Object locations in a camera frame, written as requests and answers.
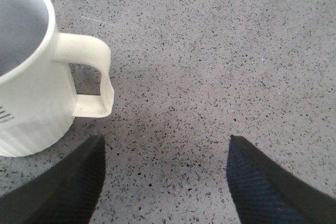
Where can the white table mug grey inside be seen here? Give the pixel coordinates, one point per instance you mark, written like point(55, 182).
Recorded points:
point(39, 101)

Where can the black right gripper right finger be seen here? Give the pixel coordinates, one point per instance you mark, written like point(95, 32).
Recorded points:
point(264, 192)

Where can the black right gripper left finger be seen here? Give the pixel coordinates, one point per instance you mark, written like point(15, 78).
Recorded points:
point(66, 193)

